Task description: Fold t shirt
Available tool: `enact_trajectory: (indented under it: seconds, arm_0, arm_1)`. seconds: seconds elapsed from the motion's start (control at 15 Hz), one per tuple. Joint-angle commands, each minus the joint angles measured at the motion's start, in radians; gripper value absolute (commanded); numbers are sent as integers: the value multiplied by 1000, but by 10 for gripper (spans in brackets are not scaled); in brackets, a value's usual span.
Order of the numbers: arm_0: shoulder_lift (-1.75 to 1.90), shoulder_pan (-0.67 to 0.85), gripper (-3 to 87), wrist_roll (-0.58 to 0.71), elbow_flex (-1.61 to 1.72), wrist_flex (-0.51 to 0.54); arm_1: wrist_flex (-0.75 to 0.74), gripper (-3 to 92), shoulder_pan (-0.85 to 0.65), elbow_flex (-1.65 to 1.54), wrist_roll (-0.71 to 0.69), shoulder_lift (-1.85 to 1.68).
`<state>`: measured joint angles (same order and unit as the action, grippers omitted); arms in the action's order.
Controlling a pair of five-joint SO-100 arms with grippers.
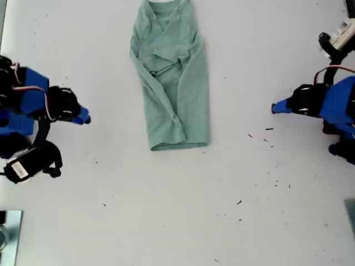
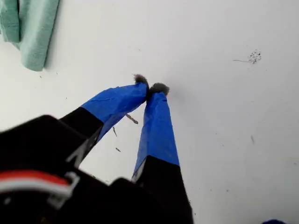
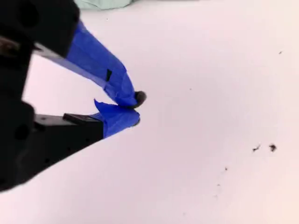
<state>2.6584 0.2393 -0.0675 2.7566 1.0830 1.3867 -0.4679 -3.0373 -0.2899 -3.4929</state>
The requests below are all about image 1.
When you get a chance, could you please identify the green t-shirt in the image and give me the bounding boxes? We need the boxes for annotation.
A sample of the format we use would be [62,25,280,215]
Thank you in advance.
[129,0,209,152]

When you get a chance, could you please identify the red white arm wire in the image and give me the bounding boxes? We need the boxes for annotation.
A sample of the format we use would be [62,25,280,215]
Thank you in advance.
[313,65,355,84]
[11,62,58,122]

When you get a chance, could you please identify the black camera stalk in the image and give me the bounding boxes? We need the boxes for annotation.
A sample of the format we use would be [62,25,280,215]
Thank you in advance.
[32,119,52,152]
[323,55,347,86]

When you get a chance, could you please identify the black camera cable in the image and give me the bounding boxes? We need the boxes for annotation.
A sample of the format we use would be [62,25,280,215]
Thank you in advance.
[318,32,344,60]
[41,140,63,178]

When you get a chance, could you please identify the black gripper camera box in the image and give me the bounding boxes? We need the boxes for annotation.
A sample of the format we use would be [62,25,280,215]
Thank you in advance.
[3,148,48,184]

